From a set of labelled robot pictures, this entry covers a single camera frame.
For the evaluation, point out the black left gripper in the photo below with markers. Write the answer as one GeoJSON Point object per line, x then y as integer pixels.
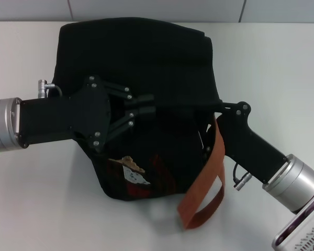
{"type": "Point", "coordinates": [68, 117]}

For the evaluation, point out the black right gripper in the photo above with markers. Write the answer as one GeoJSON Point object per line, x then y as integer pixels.
{"type": "Point", "coordinates": [246, 146]}

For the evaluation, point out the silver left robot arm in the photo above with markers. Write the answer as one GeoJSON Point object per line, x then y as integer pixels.
{"type": "Point", "coordinates": [4, 123]}

